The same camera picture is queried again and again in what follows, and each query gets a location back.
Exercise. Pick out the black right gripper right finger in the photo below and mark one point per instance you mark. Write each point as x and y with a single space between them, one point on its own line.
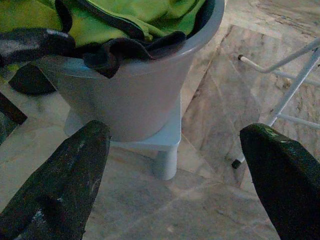
287 185

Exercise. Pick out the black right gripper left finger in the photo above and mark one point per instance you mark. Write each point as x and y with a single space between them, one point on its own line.
57 185

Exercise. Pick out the green garment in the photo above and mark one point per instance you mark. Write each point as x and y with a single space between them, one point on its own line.
112 17

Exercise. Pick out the grey folding table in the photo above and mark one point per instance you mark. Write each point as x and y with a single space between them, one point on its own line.
295 90

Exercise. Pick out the grey plastic stool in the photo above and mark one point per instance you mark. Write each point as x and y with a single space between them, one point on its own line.
165 152

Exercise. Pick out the grey plastic basin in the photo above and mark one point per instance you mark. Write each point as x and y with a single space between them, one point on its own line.
137 95

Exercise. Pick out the dark navy garment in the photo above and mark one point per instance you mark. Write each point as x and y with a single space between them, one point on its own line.
120 55

